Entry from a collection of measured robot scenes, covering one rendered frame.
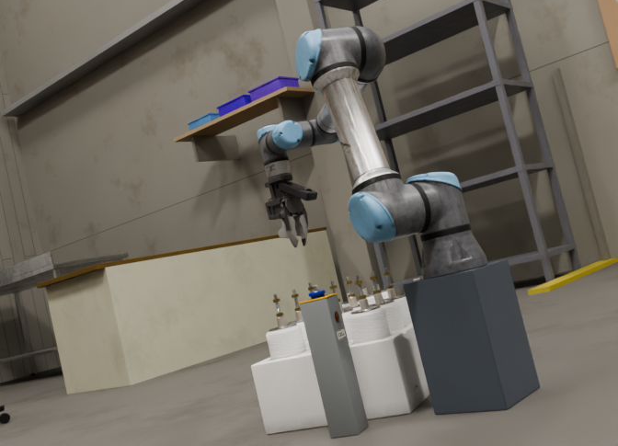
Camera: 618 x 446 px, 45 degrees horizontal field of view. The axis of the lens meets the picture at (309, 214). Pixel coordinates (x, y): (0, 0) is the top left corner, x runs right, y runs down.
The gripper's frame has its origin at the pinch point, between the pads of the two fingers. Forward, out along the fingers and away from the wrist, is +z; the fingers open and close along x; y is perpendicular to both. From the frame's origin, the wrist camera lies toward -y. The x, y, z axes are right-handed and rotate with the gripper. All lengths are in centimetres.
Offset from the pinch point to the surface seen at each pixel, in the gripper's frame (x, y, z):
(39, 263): -181, 456, -56
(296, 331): 22.6, -10.9, 23.4
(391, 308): 5.9, -29.7, 23.4
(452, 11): -244, 51, -123
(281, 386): 29.7, -8.2, 35.6
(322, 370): 37, -29, 32
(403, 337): 12.7, -35.9, 30.4
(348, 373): 33, -33, 34
